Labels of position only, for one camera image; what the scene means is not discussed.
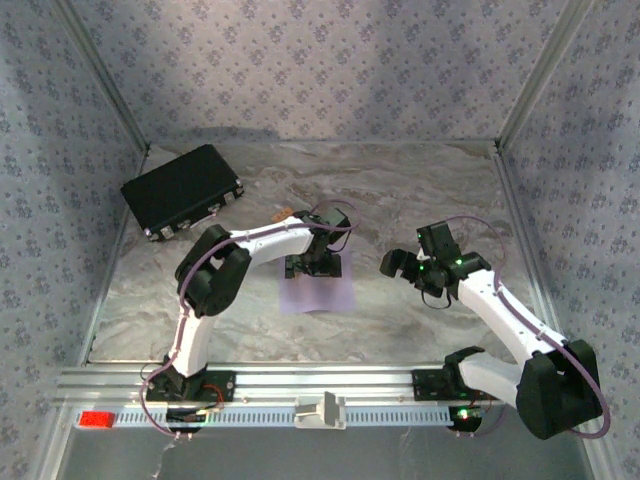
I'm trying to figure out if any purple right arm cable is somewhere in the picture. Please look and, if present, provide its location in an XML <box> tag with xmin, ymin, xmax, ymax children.
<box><xmin>439</xmin><ymin>214</ymin><xmax>612</xmax><ymax>441</ymax></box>

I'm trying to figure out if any aluminium frame post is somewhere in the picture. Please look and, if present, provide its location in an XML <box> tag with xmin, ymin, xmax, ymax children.
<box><xmin>496</xmin><ymin>0</ymin><xmax>599</xmax><ymax>154</ymax></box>
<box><xmin>49</xmin><ymin>0</ymin><xmax>152</xmax><ymax>154</ymax></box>

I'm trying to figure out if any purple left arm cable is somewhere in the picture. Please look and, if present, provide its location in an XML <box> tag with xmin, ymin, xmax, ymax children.
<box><xmin>138</xmin><ymin>199</ymin><xmax>362</xmax><ymax>441</ymax></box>

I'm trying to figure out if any white plastic bracket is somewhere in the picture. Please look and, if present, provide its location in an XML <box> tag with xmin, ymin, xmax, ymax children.
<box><xmin>292</xmin><ymin>391</ymin><xmax>347</xmax><ymax>431</ymax></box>

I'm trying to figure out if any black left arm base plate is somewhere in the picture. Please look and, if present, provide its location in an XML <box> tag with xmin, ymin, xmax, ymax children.
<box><xmin>144</xmin><ymin>368</ymin><xmax>237</xmax><ymax>404</ymax></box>

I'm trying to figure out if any white slotted cable duct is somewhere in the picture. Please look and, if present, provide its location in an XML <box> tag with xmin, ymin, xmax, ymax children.
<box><xmin>74</xmin><ymin>405</ymin><xmax>494</xmax><ymax>430</ymax></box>

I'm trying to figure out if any aluminium frame side rail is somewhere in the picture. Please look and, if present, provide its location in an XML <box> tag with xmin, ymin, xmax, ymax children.
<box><xmin>77</xmin><ymin>147</ymin><xmax>151</xmax><ymax>366</ymax></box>
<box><xmin>492</xmin><ymin>144</ymin><xmax>566</xmax><ymax>346</ymax></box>

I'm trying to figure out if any black briefcase with metal latches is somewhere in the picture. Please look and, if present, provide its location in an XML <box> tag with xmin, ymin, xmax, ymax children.
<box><xmin>120</xmin><ymin>143</ymin><xmax>246</xmax><ymax>244</ymax></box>

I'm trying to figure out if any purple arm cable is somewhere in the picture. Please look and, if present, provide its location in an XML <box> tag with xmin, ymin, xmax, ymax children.
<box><xmin>439</xmin><ymin>214</ymin><xmax>612</xmax><ymax>441</ymax></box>
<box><xmin>138</xmin><ymin>199</ymin><xmax>362</xmax><ymax>441</ymax></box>

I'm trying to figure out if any light purple paper sheet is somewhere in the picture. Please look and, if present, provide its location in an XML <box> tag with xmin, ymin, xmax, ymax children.
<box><xmin>278</xmin><ymin>252</ymin><xmax>357</xmax><ymax>315</ymax></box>

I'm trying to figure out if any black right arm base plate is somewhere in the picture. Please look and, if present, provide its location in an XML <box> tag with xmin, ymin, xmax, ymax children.
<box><xmin>410</xmin><ymin>368</ymin><xmax>504</xmax><ymax>402</ymax></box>

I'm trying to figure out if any chunky red toy brick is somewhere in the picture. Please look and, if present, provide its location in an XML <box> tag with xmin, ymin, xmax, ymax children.
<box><xmin>78</xmin><ymin>410</ymin><xmax>117</xmax><ymax>430</ymax></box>

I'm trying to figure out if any aluminium mounting rail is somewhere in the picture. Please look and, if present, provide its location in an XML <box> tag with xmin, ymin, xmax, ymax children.
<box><xmin>54</xmin><ymin>364</ymin><xmax>599</xmax><ymax>407</ymax></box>

